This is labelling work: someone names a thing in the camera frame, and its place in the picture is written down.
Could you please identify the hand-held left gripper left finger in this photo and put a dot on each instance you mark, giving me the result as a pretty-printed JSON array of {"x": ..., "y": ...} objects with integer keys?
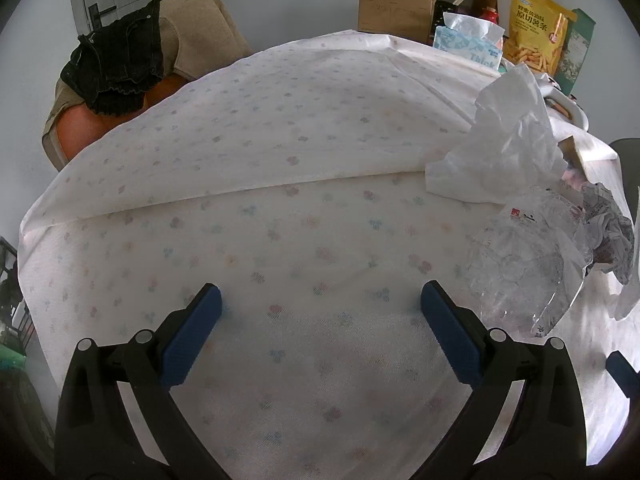
[{"x": 192, "y": 335}]

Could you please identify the white tissue paper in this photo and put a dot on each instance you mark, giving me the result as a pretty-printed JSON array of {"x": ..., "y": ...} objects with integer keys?
[{"x": 505, "y": 145}]

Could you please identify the tall green box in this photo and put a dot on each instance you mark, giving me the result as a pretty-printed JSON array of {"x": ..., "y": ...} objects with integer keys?
[{"x": 575, "y": 55}]

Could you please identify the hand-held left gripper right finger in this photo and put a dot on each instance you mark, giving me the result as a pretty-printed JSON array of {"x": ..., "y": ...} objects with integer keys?
[{"x": 452, "y": 335}]

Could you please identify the white floral tablecloth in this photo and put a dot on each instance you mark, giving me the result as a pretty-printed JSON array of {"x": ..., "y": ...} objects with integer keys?
[{"x": 300, "y": 185}]

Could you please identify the open brown cardboard box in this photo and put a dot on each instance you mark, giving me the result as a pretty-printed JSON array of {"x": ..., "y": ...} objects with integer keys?
[{"x": 395, "y": 10}]

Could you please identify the tan covered chair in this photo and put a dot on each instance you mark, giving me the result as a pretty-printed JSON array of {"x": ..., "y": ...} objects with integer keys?
[{"x": 205, "y": 35}]

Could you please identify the blue tissue box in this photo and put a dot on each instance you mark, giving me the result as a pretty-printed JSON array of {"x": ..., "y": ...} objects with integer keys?
[{"x": 465, "y": 45}]

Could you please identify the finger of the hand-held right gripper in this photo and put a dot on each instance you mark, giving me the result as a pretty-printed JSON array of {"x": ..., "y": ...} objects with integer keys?
[{"x": 625, "y": 372}]

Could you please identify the yellow snack bag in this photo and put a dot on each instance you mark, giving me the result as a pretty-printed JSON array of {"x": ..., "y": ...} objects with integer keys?
[{"x": 537, "y": 30}]

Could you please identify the printed paper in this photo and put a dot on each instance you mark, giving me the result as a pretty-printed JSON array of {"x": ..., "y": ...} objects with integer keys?
[{"x": 607, "y": 230}]

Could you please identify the black denim garment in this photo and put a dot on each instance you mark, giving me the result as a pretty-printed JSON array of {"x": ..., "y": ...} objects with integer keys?
[{"x": 115, "y": 55}]

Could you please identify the grey upholstered chair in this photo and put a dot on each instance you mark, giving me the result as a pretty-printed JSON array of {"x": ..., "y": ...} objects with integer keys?
[{"x": 627, "y": 165}]

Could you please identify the clear plastic wrapper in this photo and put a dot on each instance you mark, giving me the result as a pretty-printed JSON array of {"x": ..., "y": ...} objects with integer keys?
[{"x": 525, "y": 260}]

